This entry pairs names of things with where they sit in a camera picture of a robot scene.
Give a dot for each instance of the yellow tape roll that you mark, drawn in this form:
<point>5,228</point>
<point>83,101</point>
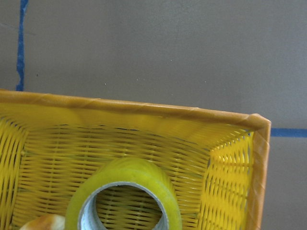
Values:
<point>134,172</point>

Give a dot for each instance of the toy croissant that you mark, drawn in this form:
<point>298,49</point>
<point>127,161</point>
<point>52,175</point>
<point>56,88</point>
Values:
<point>46,222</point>

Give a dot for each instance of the yellow plastic basket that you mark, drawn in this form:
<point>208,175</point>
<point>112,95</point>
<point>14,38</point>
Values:
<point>50,144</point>

